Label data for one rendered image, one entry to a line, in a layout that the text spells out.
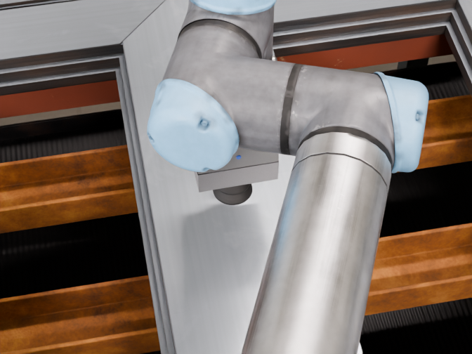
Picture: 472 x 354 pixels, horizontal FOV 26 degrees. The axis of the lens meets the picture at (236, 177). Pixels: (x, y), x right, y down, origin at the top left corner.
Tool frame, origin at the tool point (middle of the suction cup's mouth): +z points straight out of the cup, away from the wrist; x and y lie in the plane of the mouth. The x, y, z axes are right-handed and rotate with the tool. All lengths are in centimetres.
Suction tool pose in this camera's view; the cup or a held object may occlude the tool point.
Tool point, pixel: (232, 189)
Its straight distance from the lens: 111.6
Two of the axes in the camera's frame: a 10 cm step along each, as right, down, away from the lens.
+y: -9.8, 1.6, -1.2
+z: 0.0, 6.0, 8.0
